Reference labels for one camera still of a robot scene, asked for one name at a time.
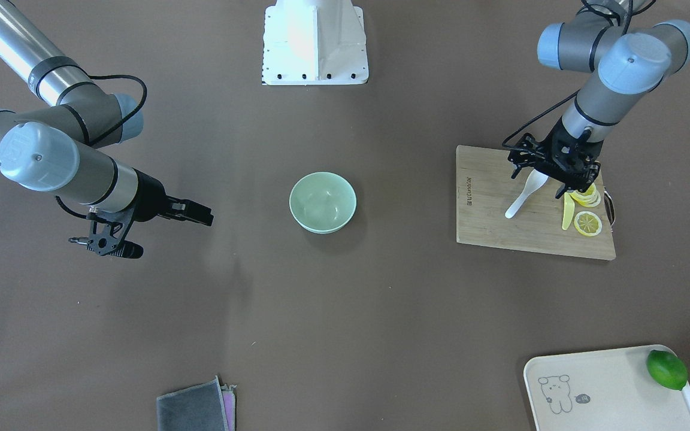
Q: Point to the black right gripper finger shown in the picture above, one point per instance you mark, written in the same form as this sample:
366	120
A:
188	210

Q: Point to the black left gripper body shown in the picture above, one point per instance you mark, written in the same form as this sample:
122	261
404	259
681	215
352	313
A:
561	139

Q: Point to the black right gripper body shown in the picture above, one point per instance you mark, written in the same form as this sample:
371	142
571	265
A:
151	195

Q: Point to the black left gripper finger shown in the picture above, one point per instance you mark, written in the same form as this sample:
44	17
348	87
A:
566	187

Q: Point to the white ceramic spoon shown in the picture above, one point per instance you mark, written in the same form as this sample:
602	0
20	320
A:
534	182

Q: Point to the light green bowl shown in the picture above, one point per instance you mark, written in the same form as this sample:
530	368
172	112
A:
322	202

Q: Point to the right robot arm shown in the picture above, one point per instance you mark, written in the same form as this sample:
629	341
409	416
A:
57	149

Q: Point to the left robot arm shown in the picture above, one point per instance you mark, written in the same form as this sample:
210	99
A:
623	63

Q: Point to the lemon slice far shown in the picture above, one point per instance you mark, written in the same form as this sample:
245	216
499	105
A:
591	197

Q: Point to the wooden cutting board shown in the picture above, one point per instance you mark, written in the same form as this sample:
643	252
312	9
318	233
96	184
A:
484	191

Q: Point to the grey folded cloth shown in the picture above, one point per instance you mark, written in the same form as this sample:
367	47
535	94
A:
209	406

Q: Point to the green lime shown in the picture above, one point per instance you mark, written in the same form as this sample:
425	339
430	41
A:
667	369

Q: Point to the beige rabbit tray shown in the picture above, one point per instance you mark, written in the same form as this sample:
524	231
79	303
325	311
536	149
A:
603	390

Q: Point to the lemon slice near handle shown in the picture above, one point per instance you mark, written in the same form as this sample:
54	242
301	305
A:
588	224

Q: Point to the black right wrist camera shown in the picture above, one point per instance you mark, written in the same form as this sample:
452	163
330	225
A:
107	236

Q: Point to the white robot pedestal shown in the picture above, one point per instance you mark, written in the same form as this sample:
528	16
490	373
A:
321	43

